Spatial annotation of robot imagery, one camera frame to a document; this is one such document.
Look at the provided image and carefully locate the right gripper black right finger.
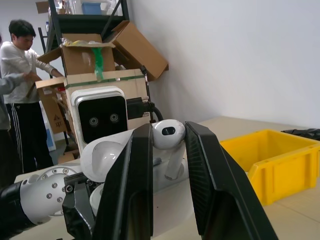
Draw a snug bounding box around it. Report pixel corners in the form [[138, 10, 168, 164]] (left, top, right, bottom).
[[184, 121, 279, 240]]

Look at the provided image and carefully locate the large taped cardboard box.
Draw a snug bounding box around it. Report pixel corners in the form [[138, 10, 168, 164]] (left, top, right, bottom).
[[63, 68, 151, 152]]

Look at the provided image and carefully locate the white and blue board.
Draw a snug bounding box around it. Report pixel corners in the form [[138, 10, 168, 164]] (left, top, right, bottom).
[[41, 109, 56, 152]]

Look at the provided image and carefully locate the person in white sweater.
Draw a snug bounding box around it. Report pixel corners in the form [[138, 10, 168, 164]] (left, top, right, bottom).
[[0, 19, 67, 174]]

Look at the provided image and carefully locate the tilted open cardboard box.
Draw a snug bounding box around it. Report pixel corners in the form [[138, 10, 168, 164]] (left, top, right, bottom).
[[103, 20, 170, 82]]

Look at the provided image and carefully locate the white robot head camera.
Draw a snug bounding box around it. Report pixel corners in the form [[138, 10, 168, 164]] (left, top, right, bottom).
[[70, 85, 129, 152]]

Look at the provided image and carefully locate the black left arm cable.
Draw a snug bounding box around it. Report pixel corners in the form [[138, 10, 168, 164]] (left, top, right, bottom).
[[126, 65, 165, 126]]

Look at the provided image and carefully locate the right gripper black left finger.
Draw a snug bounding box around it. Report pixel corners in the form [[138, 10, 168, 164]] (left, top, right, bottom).
[[91, 123, 154, 240]]

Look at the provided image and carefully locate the black plastic bag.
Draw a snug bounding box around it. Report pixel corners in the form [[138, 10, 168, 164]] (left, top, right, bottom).
[[280, 127, 320, 141]]

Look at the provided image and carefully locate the open cardboard box with trash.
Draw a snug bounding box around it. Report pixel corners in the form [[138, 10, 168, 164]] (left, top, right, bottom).
[[36, 33, 117, 77]]

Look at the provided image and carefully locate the small flat cardboard box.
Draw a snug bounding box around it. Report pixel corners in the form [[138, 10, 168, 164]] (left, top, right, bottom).
[[57, 148, 81, 165]]

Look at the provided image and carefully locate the blue plastic box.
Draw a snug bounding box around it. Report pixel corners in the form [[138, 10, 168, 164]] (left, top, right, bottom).
[[81, 2, 106, 15]]

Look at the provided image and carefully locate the black metal shelf rack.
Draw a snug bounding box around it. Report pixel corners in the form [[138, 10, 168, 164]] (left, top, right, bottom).
[[37, 0, 131, 76]]

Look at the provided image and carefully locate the large white earbud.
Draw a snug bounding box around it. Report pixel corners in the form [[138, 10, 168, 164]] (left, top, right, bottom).
[[151, 119, 188, 181]]

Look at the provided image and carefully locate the cardboard box with recycling print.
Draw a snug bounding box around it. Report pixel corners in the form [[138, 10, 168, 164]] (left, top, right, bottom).
[[25, 75, 69, 136]]

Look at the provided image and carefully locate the yellow plastic bin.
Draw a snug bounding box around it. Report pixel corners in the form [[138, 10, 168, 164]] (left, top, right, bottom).
[[219, 128, 320, 207]]

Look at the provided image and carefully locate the person in grey sleeve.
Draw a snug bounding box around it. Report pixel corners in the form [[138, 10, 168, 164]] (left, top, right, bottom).
[[0, 34, 34, 189]]

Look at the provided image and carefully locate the green plastic film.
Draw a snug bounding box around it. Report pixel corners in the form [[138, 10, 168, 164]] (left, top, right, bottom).
[[90, 46, 106, 83]]

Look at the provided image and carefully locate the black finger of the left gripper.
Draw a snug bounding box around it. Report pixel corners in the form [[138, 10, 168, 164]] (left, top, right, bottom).
[[62, 182, 99, 238]]

